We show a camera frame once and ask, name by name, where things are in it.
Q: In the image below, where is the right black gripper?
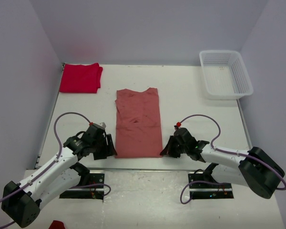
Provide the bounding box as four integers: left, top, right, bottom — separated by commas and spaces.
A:
161, 136, 189, 158

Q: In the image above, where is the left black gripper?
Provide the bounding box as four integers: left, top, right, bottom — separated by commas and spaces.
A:
91, 134, 117, 160

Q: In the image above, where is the white plastic basket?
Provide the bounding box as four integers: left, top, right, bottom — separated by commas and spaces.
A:
199, 50, 254, 100

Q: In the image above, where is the folded red t shirt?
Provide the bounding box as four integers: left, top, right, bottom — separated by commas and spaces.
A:
59, 63, 103, 94

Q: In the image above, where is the red cloth at bottom edge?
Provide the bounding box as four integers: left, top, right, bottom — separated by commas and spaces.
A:
49, 220, 66, 229

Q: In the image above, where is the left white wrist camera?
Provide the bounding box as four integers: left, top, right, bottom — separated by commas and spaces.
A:
99, 122, 106, 129

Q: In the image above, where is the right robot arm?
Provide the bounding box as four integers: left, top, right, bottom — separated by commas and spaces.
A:
160, 128, 285, 199

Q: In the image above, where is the salmon pink t shirt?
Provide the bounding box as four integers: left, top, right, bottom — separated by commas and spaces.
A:
115, 88, 163, 158

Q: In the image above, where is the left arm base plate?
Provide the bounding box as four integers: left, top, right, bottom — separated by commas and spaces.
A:
59, 171, 105, 200

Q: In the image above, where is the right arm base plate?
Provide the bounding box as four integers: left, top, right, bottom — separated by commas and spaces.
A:
188, 169, 234, 200

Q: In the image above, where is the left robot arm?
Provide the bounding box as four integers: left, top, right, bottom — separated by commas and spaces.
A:
1, 124, 117, 228

